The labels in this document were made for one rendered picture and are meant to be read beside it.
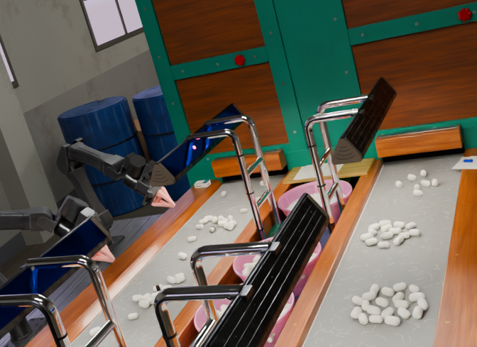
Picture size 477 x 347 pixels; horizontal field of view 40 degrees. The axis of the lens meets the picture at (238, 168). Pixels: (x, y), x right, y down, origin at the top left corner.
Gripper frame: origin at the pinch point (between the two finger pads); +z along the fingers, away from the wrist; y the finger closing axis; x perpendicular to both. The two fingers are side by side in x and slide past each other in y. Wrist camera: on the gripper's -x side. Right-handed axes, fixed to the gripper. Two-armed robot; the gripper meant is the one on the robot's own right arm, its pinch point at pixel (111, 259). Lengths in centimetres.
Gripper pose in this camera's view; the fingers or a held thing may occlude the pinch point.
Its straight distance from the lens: 207.0
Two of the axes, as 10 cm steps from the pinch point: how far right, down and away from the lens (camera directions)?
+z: 8.5, 5.1, -1.2
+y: 3.4, -3.7, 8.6
